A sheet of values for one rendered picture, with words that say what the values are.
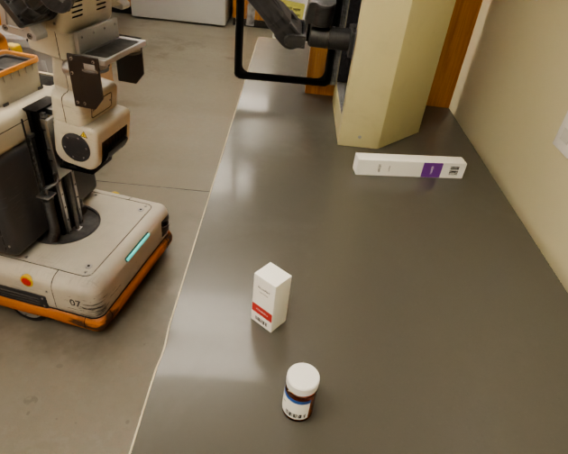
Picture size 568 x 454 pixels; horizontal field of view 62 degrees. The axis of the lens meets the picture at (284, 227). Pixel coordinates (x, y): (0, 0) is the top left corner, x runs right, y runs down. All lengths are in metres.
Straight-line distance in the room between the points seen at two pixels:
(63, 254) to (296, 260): 1.27
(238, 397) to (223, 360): 0.06
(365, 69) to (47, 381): 1.49
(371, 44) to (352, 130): 0.22
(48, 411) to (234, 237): 1.14
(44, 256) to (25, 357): 0.38
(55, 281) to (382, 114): 1.28
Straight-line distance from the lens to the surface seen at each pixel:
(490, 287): 0.94
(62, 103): 1.68
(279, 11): 1.28
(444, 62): 1.66
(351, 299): 0.82
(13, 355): 2.06
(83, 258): 1.94
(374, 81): 1.24
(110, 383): 1.88
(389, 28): 1.21
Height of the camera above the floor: 1.50
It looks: 36 degrees down
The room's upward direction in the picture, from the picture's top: 7 degrees clockwise
